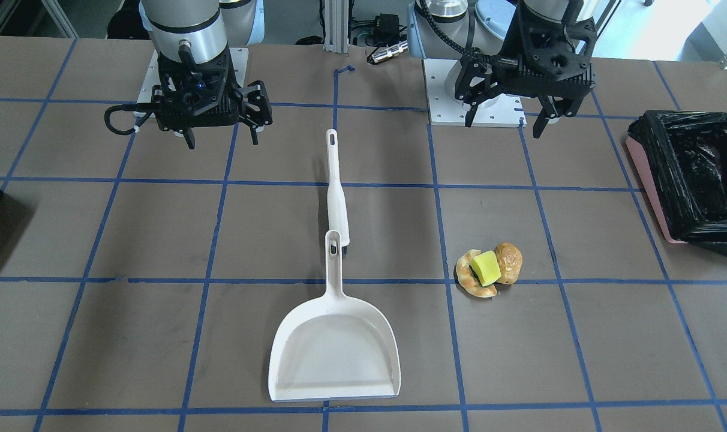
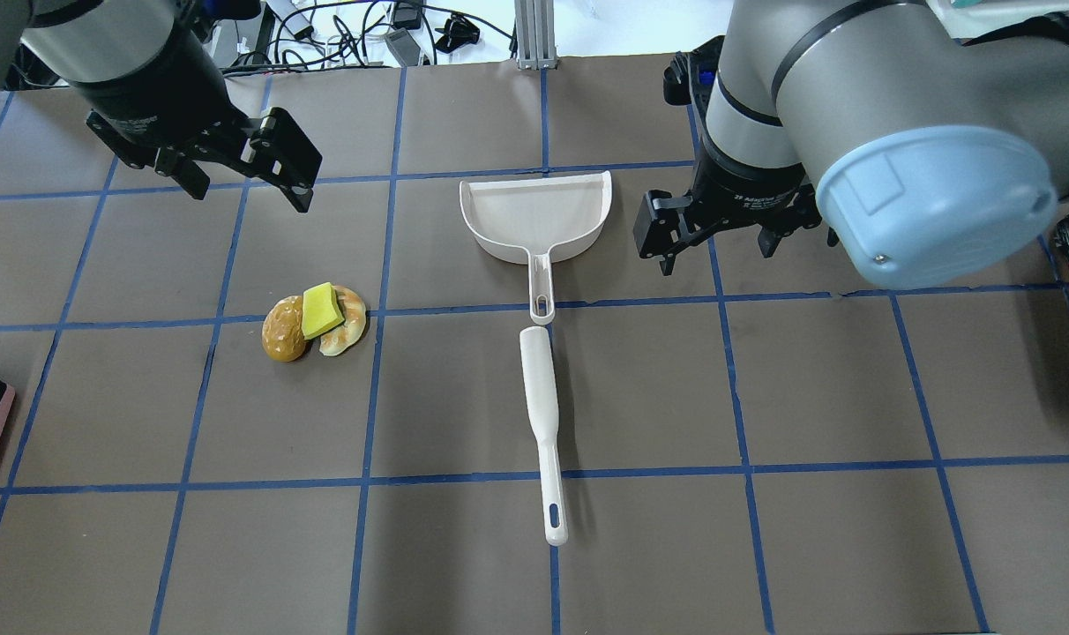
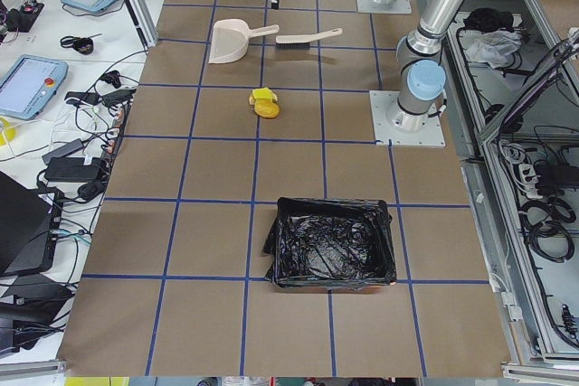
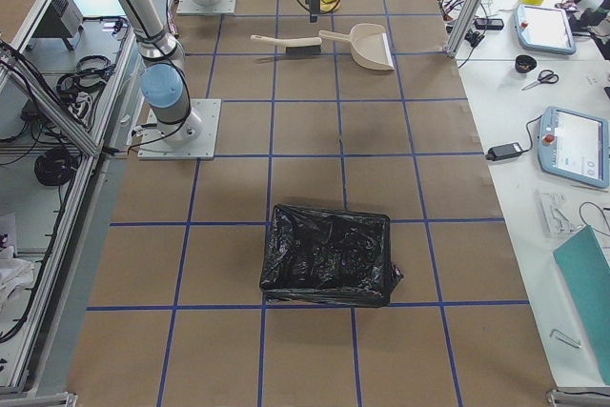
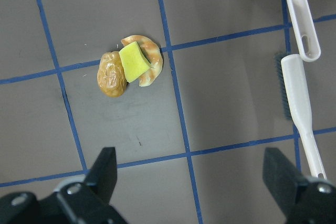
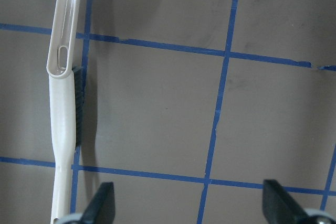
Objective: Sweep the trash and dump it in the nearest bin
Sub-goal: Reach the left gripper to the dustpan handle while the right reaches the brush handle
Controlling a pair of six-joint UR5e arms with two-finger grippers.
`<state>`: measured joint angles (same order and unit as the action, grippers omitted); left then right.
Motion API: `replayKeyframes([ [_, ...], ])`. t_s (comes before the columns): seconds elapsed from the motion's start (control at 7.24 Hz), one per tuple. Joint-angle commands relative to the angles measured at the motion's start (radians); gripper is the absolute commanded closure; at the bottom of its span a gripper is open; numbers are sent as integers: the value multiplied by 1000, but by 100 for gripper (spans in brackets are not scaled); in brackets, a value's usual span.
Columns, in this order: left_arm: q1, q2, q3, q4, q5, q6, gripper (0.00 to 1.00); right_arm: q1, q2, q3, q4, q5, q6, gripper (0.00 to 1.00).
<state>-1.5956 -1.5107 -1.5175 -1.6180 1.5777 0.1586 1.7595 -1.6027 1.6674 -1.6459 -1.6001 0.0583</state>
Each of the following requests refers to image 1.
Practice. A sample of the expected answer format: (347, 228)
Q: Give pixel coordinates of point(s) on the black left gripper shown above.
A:
(490, 71)

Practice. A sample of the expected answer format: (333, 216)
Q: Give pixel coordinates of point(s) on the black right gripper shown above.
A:
(258, 107)

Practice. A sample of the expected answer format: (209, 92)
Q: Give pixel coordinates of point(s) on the white hand brush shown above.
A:
(336, 200)

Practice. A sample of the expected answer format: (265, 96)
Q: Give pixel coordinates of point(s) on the yellow green sponge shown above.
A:
(486, 267)

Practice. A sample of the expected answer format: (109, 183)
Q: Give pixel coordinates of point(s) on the torn bagel piece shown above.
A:
(467, 279)

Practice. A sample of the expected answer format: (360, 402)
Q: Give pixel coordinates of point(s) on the white plastic dustpan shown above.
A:
(334, 347)

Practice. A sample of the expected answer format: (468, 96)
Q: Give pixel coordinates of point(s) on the brown bread roll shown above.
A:
(510, 260)

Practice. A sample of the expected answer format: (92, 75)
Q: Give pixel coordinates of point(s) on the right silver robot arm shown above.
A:
(194, 32)

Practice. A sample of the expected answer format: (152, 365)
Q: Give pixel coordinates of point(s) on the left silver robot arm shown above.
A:
(434, 30)

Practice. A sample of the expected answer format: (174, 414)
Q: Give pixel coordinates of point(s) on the pink bin with black bag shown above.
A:
(681, 156)

